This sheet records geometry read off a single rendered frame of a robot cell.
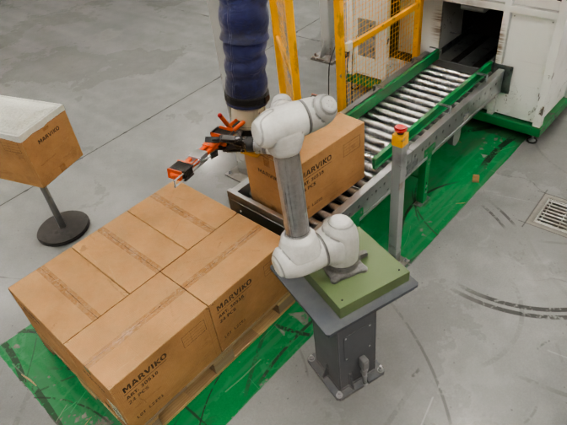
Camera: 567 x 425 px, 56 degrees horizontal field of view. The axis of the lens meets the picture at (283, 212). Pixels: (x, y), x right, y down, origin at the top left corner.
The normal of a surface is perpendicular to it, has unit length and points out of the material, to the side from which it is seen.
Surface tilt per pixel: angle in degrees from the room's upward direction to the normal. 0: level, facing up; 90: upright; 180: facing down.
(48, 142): 90
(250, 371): 0
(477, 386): 0
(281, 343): 0
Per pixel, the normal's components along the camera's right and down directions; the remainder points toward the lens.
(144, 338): -0.10, -0.76
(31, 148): 0.92, 0.18
